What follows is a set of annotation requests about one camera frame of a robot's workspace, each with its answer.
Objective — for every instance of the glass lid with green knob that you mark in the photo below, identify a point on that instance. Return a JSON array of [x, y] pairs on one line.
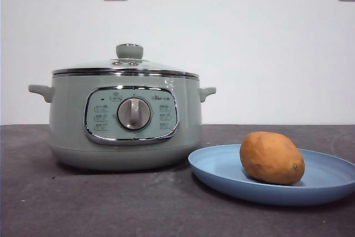
[[129, 51]]

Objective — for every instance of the brown potato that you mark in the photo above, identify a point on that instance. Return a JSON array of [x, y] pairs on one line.
[[271, 158]]

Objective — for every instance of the blue round plate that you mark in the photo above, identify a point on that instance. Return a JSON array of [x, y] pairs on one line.
[[216, 170]]

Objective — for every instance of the pale green electric steamer pot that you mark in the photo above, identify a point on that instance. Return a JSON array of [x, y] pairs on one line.
[[69, 126]]

